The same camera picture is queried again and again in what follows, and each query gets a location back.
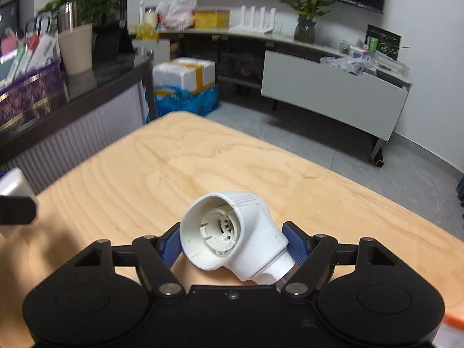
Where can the blue plastic bag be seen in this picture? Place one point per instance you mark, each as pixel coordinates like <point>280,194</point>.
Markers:
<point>175,99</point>

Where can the purple gold gift box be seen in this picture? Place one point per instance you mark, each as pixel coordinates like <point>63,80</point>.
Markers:
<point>30,97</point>

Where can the black glass side table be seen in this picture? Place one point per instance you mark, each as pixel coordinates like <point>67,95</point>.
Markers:
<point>95,109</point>

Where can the yellow box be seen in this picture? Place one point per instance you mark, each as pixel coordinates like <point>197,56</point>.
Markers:
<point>205,19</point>

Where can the white plastic bag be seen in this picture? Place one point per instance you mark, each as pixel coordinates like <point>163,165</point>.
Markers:
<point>177,14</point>

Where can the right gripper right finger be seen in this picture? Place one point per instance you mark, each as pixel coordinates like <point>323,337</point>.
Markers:
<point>313,256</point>

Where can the white wifi router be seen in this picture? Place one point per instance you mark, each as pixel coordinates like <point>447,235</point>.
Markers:
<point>256,22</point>

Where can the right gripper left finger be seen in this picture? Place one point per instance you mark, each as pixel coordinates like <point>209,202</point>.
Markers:
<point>155,255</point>

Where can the beige plant pot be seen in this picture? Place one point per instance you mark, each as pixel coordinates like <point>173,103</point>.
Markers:
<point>76,49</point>

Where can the white taped foam box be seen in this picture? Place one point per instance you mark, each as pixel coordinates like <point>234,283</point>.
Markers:
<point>193,75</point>

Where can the white square charger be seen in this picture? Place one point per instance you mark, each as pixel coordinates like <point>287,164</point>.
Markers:
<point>14,183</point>

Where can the clear plastic items pile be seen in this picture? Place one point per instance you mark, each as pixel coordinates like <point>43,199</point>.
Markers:
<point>355,66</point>

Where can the black green display card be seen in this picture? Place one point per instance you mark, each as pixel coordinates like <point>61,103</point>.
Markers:
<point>378,39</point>

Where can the wooden table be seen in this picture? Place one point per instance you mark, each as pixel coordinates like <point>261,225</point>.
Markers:
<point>223,186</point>

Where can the TV console cabinet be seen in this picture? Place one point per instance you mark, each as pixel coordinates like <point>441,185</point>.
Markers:
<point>285,70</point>

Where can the orange white open box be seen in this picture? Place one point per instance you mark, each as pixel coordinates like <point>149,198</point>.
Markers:
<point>450,334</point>

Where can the white mosquito repellent heater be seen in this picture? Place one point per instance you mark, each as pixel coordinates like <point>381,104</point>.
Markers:
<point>235,230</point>

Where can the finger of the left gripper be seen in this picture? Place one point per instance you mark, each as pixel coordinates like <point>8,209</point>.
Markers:
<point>17,210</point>

